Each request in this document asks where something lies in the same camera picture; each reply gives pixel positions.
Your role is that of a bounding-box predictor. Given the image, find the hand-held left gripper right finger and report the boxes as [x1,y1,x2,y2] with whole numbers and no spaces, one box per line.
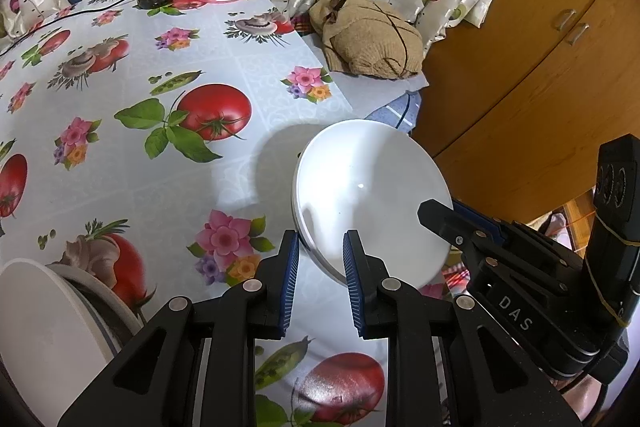
[341,229,571,427]

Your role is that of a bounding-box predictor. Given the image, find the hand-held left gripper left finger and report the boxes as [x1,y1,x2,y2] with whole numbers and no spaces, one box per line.
[57,229,301,427]

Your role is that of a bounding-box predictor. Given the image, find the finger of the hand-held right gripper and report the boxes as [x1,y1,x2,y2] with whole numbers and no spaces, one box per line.
[417,199,502,259]
[452,201,507,244]

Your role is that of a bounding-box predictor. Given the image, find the white plate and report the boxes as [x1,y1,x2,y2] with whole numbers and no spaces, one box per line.
[292,119,455,291]

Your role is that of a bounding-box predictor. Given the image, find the stack of white plates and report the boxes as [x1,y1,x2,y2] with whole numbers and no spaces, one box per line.
[0,257,124,409]

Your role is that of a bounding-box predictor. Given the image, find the red plaid cloth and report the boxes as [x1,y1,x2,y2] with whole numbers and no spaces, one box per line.
[420,251,474,304]

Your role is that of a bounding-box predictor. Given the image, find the blue striped cloth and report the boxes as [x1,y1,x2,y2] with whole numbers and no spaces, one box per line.
[364,91,422,139]

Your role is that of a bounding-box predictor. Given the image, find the wooden cabinet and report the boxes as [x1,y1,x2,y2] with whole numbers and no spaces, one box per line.
[410,0,640,229]

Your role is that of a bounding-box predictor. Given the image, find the floral printed tablecloth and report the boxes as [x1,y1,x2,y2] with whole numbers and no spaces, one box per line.
[0,0,432,427]

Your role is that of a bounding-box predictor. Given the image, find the brown knitted cloth bundle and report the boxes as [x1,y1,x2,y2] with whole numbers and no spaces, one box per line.
[308,0,425,80]

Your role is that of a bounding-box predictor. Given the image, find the black power cable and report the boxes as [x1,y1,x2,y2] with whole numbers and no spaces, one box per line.
[0,0,139,58]

